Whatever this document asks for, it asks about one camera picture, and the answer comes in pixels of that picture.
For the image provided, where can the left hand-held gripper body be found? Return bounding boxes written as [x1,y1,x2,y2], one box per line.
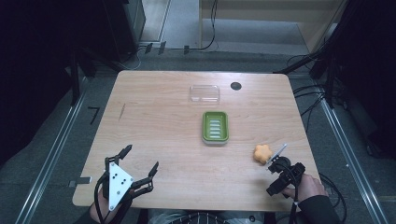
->
[101,161,136,213]

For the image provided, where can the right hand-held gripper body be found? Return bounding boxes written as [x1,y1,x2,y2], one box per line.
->
[266,143,306,194]

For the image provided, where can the person's right hand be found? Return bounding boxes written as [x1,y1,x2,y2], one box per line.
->
[281,173,329,201]

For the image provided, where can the person's left hand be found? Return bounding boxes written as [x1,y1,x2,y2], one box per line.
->
[89,199,123,224]

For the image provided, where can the white tape piece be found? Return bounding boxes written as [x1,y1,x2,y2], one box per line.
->
[68,176,93,189]

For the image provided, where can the green soap dish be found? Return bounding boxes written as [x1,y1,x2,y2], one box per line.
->
[201,110,230,147]

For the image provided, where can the black metal stand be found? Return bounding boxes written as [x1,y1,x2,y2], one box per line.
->
[68,46,98,107]
[273,31,347,109]

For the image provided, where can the clear plastic lid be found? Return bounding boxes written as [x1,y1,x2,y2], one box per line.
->
[189,84,221,105]

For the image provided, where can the black cabinet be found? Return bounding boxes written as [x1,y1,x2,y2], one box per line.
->
[102,0,147,63]

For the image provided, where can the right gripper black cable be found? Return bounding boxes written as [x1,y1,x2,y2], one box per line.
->
[288,169,301,224]

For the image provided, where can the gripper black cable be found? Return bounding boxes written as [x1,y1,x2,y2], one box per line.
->
[93,173,110,224]
[288,169,301,224]

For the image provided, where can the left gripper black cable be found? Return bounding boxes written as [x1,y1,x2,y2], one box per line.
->
[93,173,110,224]

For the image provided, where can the metal floor rail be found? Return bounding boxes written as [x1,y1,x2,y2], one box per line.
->
[319,97,390,224]
[14,77,89,224]

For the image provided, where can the bundle of black floor cables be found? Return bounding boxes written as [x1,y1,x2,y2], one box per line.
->
[286,53,347,132]

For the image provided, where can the black hanging cable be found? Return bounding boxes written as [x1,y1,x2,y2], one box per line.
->
[167,0,219,52]

